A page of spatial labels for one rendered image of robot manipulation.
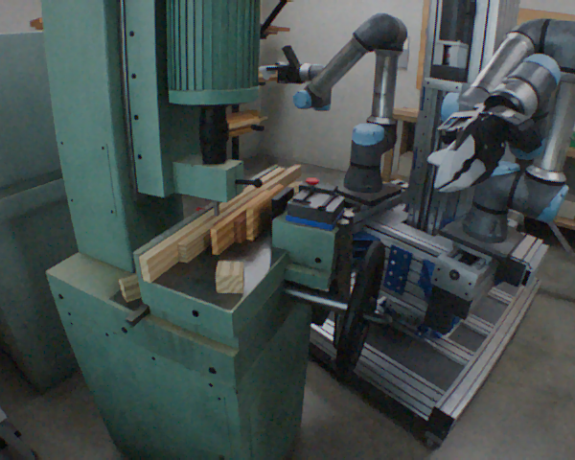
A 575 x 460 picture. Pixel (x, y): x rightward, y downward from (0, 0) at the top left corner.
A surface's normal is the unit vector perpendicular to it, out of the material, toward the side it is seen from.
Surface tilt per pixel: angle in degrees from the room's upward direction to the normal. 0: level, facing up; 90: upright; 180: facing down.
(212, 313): 90
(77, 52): 90
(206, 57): 90
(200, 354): 90
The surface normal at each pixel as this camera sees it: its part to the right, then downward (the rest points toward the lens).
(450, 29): -0.73, 0.28
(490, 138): 0.37, 0.18
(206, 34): 0.04, 0.45
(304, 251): -0.40, 0.40
